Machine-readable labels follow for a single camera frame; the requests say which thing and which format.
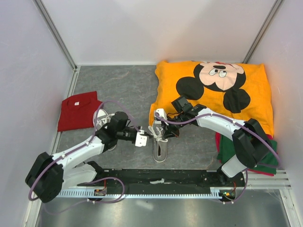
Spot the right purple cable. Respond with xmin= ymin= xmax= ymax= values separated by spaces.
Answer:
xmin=154 ymin=112 xmax=282 ymax=172

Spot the right aluminium frame post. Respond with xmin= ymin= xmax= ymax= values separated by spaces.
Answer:
xmin=242 ymin=0 xmax=284 ymax=64

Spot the left aluminium frame post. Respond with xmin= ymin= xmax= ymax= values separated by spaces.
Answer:
xmin=33 ymin=0 xmax=78 ymax=71

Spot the purple cable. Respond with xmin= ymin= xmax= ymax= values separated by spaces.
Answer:
xmin=154 ymin=112 xmax=282 ymax=172
xmin=28 ymin=100 xmax=143 ymax=215

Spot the aluminium frame post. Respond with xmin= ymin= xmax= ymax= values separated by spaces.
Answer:
xmin=242 ymin=0 xmax=284 ymax=64
xmin=33 ymin=0 xmax=78 ymax=71

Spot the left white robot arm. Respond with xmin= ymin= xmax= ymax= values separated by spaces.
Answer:
xmin=25 ymin=110 xmax=152 ymax=203

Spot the red folded t-shirt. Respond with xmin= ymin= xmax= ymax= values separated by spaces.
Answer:
xmin=57 ymin=91 xmax=102 ymax=132

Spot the grey sneaker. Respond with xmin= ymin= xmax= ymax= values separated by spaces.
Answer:
xmin=152 ymin=122 xmax=168 ymax=163
xmin=91 ymin=109 xmax=117 ymax=154

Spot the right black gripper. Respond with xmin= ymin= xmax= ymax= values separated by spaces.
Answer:
xmin=160 ymin=113 xmax=187 ymax=140

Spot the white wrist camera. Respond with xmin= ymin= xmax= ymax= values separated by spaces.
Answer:
xmin=135 ymin=130 xmax=149 ymax=147
xmin=154 ymin=108 xmax=167 ymax=124

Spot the orange mickey mouse pillow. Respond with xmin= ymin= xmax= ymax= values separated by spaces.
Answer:
xmin=149 ymin=61 xmax=274 ymax=136

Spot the slotted cable duct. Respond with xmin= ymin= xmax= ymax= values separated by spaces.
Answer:
xmin=56 ymin=187 xmax=236 ymax=199

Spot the green folded cloth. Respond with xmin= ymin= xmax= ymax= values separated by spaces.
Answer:
xmin=217 ymin=131 xmax=279 ymax=176

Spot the white tape scrap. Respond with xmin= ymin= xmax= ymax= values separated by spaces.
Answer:
xmin=150 ymin=178 xmax=165 ymax=185

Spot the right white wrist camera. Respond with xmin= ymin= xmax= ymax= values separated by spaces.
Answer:
xmin=154 ymin=108 xmax=167 ymax=124

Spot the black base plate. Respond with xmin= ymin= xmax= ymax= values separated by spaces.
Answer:
xmin=77 ymin=168 xmax=247 ymax=196

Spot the red cloth under green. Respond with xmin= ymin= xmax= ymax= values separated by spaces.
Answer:
xmin=214 ymin=129 xmax=275 ymax=176

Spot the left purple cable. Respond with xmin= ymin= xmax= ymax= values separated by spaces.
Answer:
xmin=28 ymin=100 xmax=143 ymax=215

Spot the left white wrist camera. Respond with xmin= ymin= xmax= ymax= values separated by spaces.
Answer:
xmin=135 ymin=130 xmax=149 ymax=147

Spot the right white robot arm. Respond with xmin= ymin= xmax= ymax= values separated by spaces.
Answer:
xmin=154 ymin=96 xmax=273 ymax=186

